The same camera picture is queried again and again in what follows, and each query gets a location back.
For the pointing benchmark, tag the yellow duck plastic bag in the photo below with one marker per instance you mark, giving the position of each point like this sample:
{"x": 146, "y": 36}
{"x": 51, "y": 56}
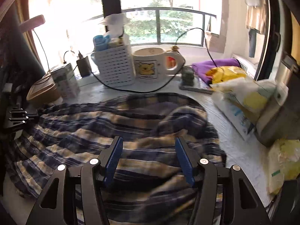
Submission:
{"x": 225, "y": 73}

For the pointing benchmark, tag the blue plaid pants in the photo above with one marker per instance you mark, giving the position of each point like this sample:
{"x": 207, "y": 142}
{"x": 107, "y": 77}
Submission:
{"x": 136, "y": 159}

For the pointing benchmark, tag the brown lidded food container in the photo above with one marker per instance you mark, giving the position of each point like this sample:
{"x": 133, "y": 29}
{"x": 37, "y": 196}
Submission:
{"x": 42, "y": 92}

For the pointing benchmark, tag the purple cloth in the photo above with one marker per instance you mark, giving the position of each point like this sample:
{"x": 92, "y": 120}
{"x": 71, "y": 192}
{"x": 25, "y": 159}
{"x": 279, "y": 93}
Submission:
{"x": 200, "y": 68}

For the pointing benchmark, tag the black power adapter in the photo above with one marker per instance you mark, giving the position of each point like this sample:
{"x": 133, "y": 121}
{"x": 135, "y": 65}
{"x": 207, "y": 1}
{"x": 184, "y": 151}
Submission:
{"x": 83, "y": 65}

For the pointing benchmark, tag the small green plant figurine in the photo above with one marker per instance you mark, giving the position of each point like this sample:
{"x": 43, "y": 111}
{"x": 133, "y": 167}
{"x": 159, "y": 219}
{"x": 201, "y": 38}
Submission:
{"x": 187, "y": 76}

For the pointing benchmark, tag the green white milk carton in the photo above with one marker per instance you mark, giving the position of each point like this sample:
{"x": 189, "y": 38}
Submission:
{"x": 65, "y": 81}

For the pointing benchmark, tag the white bear cartoon mug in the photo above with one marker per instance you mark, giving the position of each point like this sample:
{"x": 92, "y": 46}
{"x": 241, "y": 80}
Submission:
{"x": 151, "y": 64}

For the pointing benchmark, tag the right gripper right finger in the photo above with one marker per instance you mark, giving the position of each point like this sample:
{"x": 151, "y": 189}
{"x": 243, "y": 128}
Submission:
{"x": 240, "y": 202}

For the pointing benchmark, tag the blue roll in basket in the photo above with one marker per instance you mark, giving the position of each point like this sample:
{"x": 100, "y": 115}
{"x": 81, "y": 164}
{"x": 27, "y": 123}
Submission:
{"x": 101, "y": 42}

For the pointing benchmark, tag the white perforated plastic basket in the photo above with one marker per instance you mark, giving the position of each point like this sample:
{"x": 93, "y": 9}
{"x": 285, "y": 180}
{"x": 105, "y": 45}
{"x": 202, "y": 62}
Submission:
{"x": 115, "y": 66}

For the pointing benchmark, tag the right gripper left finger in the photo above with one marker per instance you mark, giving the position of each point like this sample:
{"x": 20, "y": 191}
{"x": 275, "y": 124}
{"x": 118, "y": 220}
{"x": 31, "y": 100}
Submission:
{"x": 56, "y": 203}

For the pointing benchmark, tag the white plastic bag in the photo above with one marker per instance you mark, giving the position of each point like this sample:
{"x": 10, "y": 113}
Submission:
{"x": 242, "y": 100}

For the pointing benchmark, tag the white tissue paper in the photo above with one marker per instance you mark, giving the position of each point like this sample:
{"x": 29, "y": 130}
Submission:
{"x": 115, "y": 24}

